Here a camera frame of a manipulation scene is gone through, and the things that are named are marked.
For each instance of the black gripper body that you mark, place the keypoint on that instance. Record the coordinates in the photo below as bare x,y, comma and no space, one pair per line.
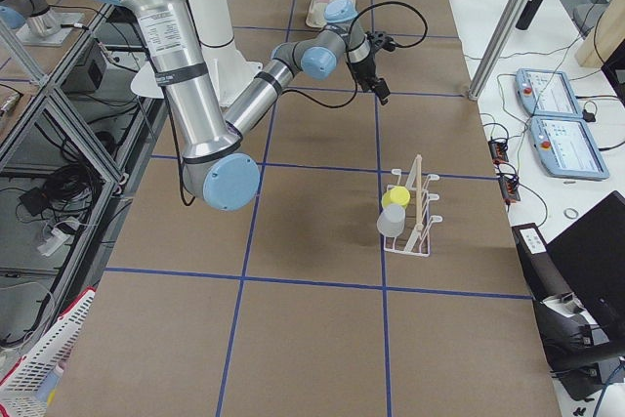
364,67

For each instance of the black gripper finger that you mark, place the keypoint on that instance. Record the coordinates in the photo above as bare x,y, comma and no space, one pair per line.
381,90

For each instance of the yellow plastic cup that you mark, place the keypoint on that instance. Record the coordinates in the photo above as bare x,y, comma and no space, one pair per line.
398,195

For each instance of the grey plastic cup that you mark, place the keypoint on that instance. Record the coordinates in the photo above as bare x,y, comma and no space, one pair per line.
391,220

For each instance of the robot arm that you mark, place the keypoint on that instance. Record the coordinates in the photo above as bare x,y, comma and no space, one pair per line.
212,166

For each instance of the cream plastic tray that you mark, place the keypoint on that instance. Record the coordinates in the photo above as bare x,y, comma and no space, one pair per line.
315,16

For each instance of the upper teach pendant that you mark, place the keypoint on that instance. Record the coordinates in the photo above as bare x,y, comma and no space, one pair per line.
546,92

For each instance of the teach pendant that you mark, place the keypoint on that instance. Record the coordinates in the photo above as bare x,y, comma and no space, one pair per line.
546,92
567,149

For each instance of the black bottle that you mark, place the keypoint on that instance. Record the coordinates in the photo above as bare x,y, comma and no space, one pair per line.
528,14

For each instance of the lower teach pendant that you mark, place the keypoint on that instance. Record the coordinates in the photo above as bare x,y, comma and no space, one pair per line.
567,149

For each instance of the black laptop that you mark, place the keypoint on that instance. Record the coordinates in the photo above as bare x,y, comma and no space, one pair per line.
590,257

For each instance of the white plastic basket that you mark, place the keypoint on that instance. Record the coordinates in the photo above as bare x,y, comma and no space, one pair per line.
30,386

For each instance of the white wire cup rack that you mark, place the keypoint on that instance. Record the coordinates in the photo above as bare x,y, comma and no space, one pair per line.
416,237

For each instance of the grey aluminium frame post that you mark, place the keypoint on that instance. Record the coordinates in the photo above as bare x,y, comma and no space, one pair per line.
497,42

